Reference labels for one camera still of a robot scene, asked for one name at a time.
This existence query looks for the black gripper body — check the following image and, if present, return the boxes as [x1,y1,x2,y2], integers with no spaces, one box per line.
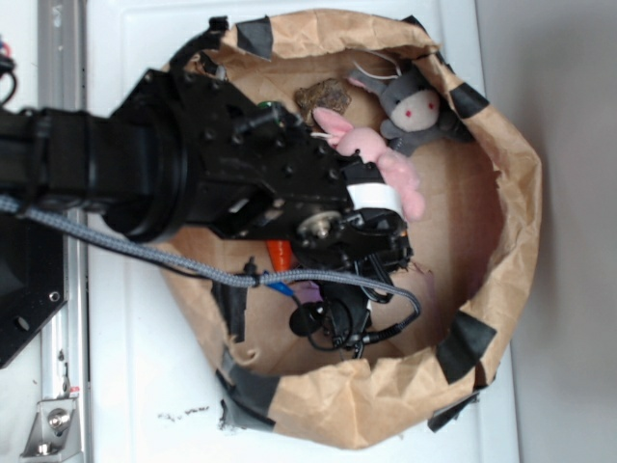
[111,70,413,271]

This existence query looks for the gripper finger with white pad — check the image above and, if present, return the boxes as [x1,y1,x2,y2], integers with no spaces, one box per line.
[347,182,402,215]

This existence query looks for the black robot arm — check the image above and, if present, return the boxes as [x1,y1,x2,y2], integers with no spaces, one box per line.
[1,70,412,271]

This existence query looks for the pink plush bunny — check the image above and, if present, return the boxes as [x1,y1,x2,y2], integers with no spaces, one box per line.
[312,107,426,222]

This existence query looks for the orange toy carrot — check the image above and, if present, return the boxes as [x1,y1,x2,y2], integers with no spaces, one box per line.
[266,240,293,272]

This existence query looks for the grey plush bunny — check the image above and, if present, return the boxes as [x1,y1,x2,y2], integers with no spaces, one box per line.
[347,49,474,156]

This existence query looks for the brown rock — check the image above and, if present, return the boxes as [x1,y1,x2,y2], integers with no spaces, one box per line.
[294,78,352,125]

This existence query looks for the brown paper bag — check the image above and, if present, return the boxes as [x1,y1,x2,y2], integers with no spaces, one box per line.
[165,9,542,449]

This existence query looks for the grey braided cable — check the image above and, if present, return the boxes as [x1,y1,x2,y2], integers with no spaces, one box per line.
[0,194,423,339]

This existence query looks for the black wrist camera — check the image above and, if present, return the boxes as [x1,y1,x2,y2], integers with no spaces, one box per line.
[289,281,392,359]

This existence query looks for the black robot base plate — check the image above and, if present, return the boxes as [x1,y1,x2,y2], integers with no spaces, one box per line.
[1,215,66,368]

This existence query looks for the aluminium frame rail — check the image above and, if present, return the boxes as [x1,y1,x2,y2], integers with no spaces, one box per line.
[38,1,94,462]

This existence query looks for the silver corner bracket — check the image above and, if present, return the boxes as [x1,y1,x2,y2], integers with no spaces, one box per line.
[19,398,81,462]

